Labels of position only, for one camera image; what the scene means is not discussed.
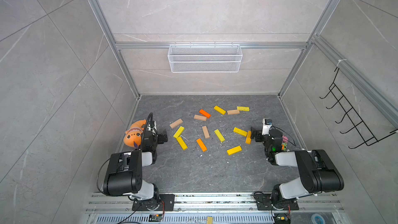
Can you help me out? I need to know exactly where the white wire mesh basket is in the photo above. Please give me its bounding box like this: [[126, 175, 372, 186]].
[[167, 44, 243, 73]]

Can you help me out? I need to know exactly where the black wire hook rack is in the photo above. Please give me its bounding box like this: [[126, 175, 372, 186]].
[[319, 68, 398, 149]]

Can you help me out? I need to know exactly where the tan block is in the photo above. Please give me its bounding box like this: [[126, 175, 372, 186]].
[[227, 110, 240, 115], [202, 126, 210, 139], [194, 115, 207, 121], [170, 118, 183, 129]]

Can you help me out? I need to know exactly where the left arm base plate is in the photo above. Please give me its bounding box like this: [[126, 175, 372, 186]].
[[132, 194, 176, 211]]

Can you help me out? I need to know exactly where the tan block top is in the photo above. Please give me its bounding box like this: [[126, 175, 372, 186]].
[[227, 110, 240, 115]]

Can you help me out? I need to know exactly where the yellow block bottom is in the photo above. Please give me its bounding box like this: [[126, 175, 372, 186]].
[[227, 146, 242, 156]]

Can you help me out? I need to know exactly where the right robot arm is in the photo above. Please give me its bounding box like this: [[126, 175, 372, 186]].
[[250, 127, 344, 209]]

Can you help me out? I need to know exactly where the orange plush toy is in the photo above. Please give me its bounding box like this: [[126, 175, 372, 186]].
[[123, 120, 147, 148]]

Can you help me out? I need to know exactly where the yellow block top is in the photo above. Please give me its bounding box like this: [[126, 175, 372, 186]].
[[214, 106, 226, 115]]

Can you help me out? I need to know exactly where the orange block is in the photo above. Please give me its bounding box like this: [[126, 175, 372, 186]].
[[199, 109, 211, 118], [197, 139, 207, 152]]

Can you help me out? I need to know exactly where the yellow-green block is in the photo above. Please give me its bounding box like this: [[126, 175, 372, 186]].
[[214, 129, 225, 142], [237, 106, 250, 112]]

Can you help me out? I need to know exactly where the aluminium rail frame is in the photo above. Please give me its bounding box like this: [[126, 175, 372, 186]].
[[79, 192, 350, 224]]

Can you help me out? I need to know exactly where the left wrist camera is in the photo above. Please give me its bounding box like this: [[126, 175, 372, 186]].
[[147, 121, 157, 133]]

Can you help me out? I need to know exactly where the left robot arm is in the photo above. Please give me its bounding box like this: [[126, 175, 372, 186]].
[[98, 112, 168, 211]]

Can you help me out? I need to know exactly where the yellow-green block top right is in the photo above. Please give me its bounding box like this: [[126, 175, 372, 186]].
[[237, 106, 250, 112]]

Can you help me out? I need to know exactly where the yellow-green block centre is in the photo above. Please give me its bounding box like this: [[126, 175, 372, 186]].
[[214, 129, 225, 142]]

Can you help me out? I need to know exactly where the yellow block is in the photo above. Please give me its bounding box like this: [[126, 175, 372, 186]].
[[227, 146, 242, 156], [176, 136, 188, 150], [214, 106, 226, 115], [173, 126, 184, 139], [233, 127, 248, 137]]

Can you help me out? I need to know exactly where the orange block upper centre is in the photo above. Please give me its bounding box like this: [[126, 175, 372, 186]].
[[199, 109, 211, 118]]

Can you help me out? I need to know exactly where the orange block lower centre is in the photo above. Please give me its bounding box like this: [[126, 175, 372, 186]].
[[197, 139, 207, 152]]

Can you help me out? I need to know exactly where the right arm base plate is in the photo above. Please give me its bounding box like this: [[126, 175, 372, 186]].
[[253, 192, 299, 211]]

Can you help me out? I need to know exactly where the orange-yellow block right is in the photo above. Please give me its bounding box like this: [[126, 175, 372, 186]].
[[245, 131, 251, 145]]

